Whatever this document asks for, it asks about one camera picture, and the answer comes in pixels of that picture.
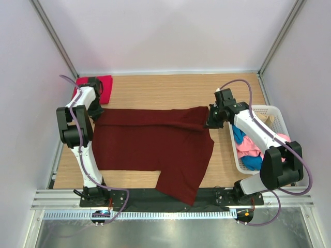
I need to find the dark red t-shirt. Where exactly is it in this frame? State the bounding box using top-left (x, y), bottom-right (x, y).
top-left (92, 106), bottom-right (214, 205)

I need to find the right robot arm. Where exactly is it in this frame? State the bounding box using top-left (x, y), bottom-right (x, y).
top-left (205, 89), bottom-right (304, 205)

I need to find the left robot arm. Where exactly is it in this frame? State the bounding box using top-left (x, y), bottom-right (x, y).
top-left (56, 75), bottom-right (110, 207)

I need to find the folded red t-shirt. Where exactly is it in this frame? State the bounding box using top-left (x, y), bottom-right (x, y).
top-left (76, 75), bottom-right (113, 105)

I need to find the pink t-shirt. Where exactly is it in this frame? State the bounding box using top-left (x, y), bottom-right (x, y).
top-left (236, 133), bottom-right (291, 162)

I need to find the beige t-shirt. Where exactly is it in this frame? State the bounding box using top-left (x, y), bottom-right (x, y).
top-left (256, 113), bottom-right (275, 128)

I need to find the white plastic basket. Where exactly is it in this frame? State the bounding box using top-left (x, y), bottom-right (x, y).
top-left (228, 105), bottom-right (290, 175)

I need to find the blue t-shirt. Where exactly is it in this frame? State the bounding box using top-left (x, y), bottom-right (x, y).
top-left (232, 125), bottom-right (263, 171)

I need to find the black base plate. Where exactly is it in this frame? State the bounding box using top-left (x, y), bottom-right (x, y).
top-left (73, 186), bottom-right (264, 213)

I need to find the aluminium frame rail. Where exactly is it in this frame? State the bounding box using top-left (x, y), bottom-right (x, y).
top-left (31, 185), bottom-right (315, 210)

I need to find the white slotted cable duct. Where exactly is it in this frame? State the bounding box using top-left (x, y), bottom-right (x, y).
top-left (43, 209), bottom-right (237, 221)

